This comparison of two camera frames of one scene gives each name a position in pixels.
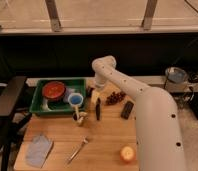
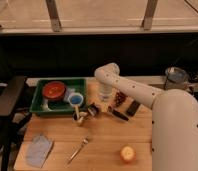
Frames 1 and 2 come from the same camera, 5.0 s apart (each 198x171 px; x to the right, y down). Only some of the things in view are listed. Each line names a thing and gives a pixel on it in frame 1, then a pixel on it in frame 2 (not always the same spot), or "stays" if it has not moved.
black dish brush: x=89 y=93 → x=94 y=110
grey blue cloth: x=37 y=150 stays
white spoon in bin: x=45 y=106 stays
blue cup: x=75 y=99 stays
